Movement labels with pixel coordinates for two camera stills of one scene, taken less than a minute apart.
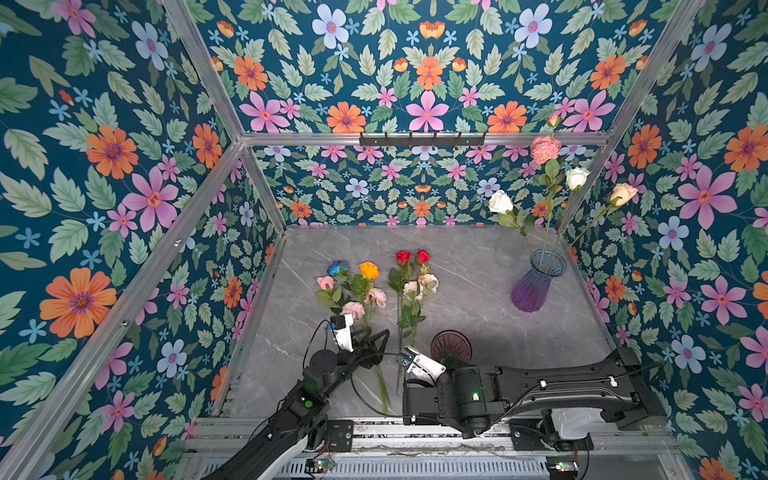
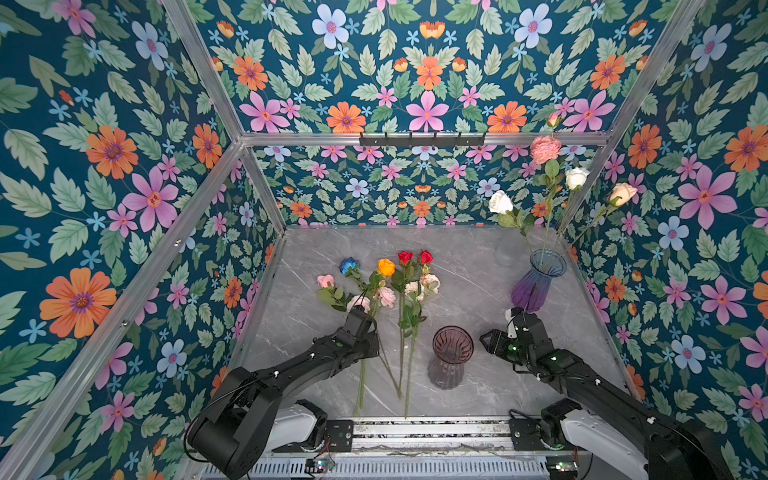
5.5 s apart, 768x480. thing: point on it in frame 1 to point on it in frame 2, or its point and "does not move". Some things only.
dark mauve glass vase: x=451 y=342 does not move
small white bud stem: x=575 y=179 does not move
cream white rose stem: x=620 y=194 does not move
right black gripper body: x=446 y=377 to x=525 y=356
